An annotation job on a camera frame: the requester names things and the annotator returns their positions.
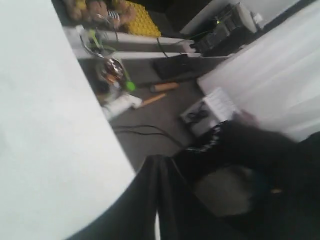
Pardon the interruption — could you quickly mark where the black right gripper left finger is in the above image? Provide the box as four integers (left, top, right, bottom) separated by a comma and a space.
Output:
69, 155, 160, 240

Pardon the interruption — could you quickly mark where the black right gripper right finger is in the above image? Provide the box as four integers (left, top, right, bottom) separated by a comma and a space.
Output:
158, 158, 320, 240

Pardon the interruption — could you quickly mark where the wooden rolling pin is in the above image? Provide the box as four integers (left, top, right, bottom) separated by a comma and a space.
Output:
137, 82, 180, 108

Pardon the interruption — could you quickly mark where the yellow egg tray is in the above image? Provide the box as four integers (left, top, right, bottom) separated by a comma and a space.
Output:
111, 0, 162, 38

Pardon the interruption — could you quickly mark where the black electronics box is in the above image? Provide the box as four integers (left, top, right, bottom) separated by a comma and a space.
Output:
190, 2, 260, 58

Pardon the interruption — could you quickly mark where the black floor cable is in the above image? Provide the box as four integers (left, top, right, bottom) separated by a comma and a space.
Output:
112, 124, 186, 151

